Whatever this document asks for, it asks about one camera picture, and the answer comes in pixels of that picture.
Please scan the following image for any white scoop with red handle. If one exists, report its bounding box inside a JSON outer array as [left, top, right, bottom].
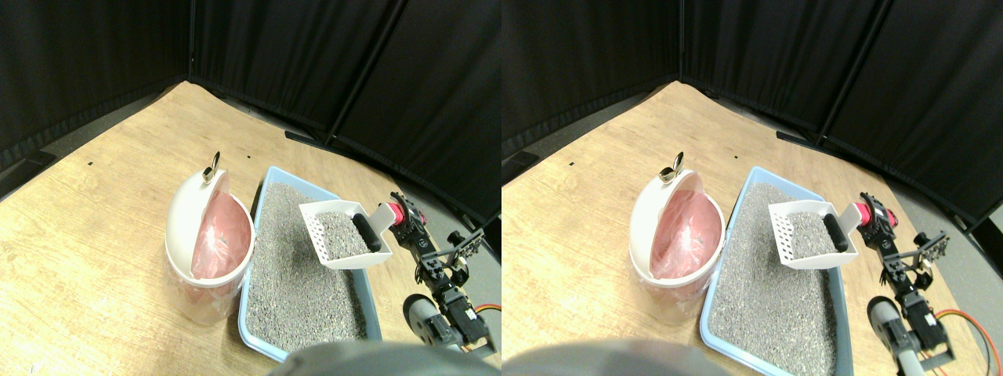
[[768, 200, 875, 271], [299, 200, 416, 271]]

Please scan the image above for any black lump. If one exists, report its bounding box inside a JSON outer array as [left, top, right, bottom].
[[352, 213, 383, 254], [822, 213, 850, 254]]

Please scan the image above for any blue litter tray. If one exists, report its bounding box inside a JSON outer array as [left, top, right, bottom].
[[237, 166, 385, 363], [700, 166, 851, 376]]

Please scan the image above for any black curtain stand pole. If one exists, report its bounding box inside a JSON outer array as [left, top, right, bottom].
[[325, 0, 412, 147], [675, 0, 686, 81], [186, 0, 197, 81], [813, 0, 896, 147]]

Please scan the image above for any white bin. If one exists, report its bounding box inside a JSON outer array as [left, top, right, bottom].
[[629, 153, 726, 326], [165, 151, 255, 326]]

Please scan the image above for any black bracket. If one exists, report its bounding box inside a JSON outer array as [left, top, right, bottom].
[[415, 230, 487, 275]]

